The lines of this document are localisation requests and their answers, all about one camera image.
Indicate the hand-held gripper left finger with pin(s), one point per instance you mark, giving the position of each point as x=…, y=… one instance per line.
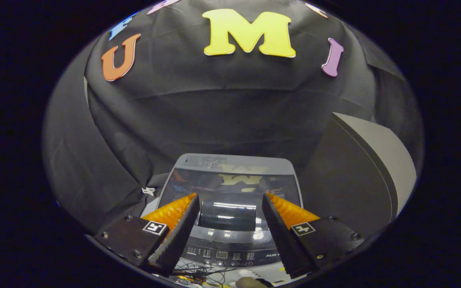
x=176, y=236

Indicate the grey cabinet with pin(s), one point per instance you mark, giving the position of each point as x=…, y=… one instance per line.
x=354, y=180

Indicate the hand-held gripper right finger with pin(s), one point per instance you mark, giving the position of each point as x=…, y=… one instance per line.
x=280, y=236

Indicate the grey washing machine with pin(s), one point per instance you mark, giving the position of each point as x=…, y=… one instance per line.
x=222, y=252

